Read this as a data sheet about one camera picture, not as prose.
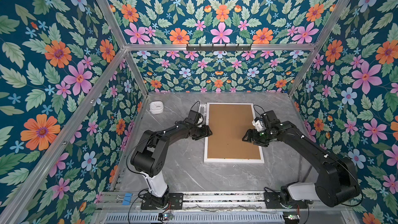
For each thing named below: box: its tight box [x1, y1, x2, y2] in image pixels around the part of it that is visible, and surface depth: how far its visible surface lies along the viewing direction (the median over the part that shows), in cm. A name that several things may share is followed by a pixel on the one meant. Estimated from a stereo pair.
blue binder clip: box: [121, 192, 133, 206], surface depth 76 cm
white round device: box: [149, 100, 164, 115], surface depth 110 cm
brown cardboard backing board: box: [207, 104, 261, 160], surface depth 92 cm
